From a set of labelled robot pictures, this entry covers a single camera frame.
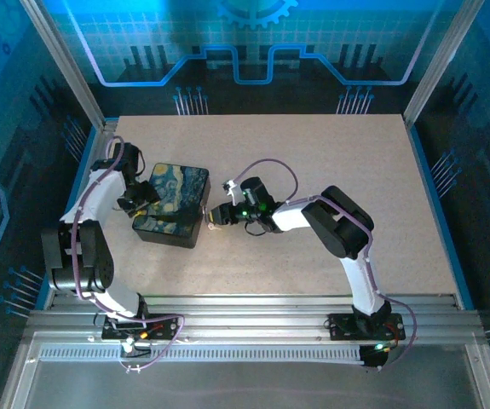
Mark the dark starry-night box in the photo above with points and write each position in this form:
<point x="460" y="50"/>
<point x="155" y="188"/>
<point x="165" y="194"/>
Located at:
<point x="176" y="196"/>

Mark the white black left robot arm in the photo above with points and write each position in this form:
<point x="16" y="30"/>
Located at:
<point x="104" y="191"/>

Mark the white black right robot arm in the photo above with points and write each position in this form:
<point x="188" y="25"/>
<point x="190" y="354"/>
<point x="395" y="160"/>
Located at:
<point x="291" y="217"/>

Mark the black electronics box green light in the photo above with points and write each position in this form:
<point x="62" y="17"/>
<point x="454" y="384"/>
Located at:
<point x="374" y="357"/>

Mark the aluminium side rail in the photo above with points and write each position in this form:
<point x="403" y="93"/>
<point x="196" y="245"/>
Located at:
<point x="108" y="128"/>

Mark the aluminium cross rail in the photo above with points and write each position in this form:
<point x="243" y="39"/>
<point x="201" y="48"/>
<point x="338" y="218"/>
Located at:
<point x="249" y="315"/>

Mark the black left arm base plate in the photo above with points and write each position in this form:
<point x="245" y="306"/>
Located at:
<point x="163" y="328"/>

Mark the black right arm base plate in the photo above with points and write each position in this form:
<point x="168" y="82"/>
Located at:
<point x="342" y="327"/>

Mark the aluminium frame post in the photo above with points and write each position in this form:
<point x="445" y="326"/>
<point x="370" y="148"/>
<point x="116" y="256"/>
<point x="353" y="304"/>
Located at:
<point x="61" y="59"/>
<point x="440" y="59"/>

